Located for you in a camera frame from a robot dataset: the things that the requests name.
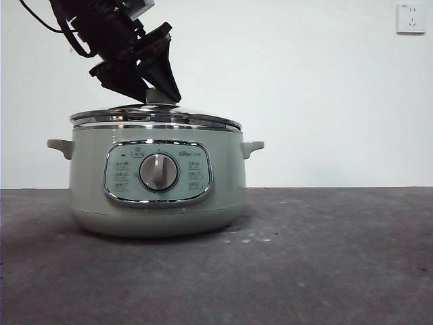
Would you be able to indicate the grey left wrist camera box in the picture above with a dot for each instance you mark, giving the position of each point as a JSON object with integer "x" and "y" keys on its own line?
{"x": 142, "y": 6}

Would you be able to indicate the pale green electric pot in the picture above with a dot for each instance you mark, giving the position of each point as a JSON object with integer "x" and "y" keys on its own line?
{"x": 91, "y": 176}

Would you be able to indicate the white wall socket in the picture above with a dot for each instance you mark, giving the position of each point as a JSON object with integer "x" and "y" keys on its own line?
{"x": 410, "y": 19}

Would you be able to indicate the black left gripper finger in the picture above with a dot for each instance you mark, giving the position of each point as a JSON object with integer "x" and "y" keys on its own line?
{"x": 125, "y": 81}
{"x": 162, "y": 71}

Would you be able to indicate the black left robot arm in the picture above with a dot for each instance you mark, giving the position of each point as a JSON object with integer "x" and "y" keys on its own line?
{"x": 88, "y": 11}

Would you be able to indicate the glass lid with green knob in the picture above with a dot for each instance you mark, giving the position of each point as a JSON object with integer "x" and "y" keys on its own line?
{"x": 155, "y": 113}

